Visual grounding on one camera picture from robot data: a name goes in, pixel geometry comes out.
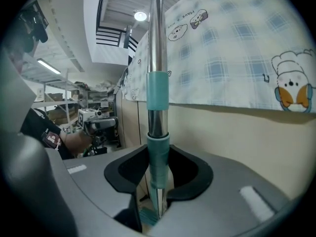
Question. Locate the checked cartoon bedsheet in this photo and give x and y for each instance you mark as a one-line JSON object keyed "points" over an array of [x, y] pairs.
{"points": [[234, 46]]}

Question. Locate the round ceiling lamp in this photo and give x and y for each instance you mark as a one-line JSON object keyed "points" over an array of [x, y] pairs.
{"points": [[140, 15]]}

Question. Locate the black head-worn camera mount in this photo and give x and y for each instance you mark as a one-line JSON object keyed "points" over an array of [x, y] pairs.
{"points": [[33, 26]]}

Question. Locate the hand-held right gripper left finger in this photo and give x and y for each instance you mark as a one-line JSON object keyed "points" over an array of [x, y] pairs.
{"points": [[103, 181]]}

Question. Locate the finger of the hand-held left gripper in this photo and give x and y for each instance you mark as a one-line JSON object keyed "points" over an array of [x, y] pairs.
{"points": [[109, 123]]}

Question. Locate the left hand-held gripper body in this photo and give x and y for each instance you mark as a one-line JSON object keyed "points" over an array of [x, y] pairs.
{"points": [[87, 118]]}

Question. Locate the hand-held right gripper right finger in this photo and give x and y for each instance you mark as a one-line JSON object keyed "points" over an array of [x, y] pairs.
{"points": [[222, 194]]}

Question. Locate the fluorescent tube light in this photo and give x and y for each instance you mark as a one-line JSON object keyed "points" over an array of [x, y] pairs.
{"points": [[49, 66]]}

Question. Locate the grey metal shelf rack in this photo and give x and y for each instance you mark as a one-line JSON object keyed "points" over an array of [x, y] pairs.
{"points": [[66, 100]]}

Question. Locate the black mezzanine railing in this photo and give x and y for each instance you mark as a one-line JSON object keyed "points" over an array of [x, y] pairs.
{"points": [[111, 37]]}

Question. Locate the person's black shirt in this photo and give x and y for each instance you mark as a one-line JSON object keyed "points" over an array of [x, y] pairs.
{"points": [[39, 127]]}

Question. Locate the person's left forearm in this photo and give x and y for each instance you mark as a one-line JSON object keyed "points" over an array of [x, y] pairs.
{"points": [[74, 142]]}

